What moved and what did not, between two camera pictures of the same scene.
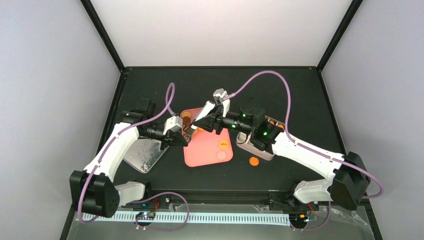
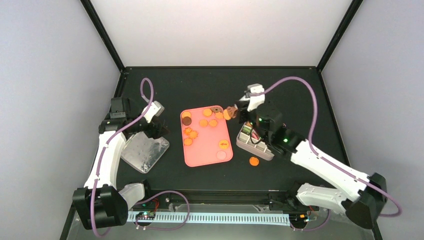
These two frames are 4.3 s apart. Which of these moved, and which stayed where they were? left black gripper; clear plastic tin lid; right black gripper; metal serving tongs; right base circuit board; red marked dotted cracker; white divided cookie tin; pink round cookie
Moved: left black gripper; metal serving tongs; right black gripper
Stayed: right base circuit board; pink round cookie; red marked dotted cracker; white divided cookie tin; clear plastic tin lid
